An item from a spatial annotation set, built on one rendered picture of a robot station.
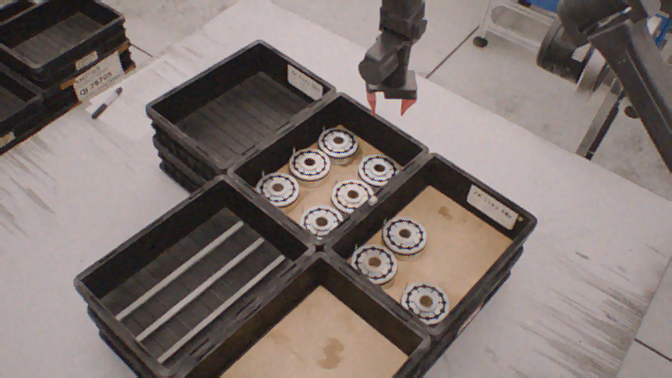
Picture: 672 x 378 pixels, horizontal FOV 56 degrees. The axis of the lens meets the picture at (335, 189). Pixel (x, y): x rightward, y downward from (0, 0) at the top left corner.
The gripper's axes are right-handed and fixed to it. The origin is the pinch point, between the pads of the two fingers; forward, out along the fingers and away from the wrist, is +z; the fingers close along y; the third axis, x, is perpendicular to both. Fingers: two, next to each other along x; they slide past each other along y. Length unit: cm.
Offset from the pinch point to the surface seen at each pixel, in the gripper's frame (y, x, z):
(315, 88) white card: -15.1, 26.0, 16.0
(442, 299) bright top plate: 10.8, -35.6, 20.7
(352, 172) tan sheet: -6.1, 2.5, 23.2
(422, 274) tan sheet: 8.0, -27.5, 23.6
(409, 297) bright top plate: 3.7, -35.2, 20.4
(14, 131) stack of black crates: -117, 57, 63
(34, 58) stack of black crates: -115, 86, 55
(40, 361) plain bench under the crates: -75, -41, 36
